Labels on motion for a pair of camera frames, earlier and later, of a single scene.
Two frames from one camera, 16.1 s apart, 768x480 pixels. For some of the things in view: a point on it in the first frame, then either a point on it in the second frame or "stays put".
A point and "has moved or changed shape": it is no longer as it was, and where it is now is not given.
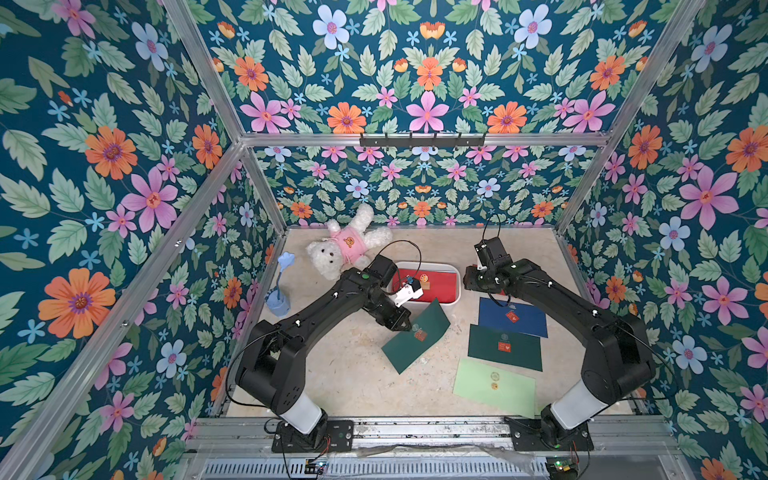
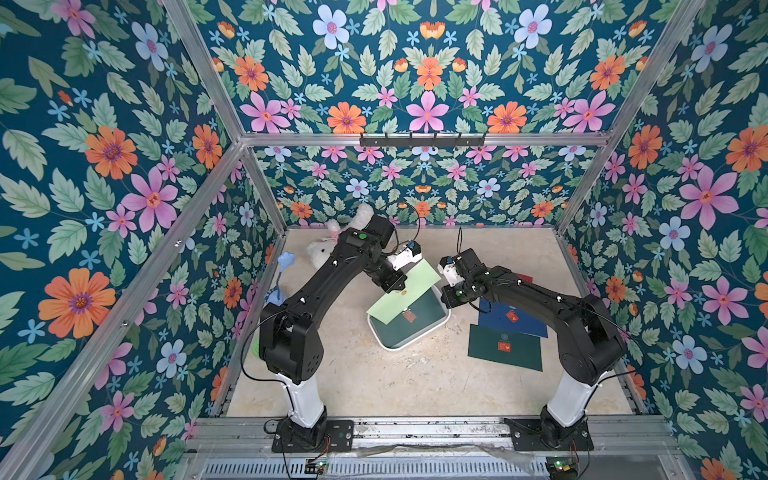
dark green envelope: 426,328 has moved or changed shape
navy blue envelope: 523,318 stays put
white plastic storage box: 441,280 → 418,334
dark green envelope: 505,346 stays put
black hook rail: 421,142 stays put
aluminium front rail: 635,435 stays put
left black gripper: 394,322 → 393,283
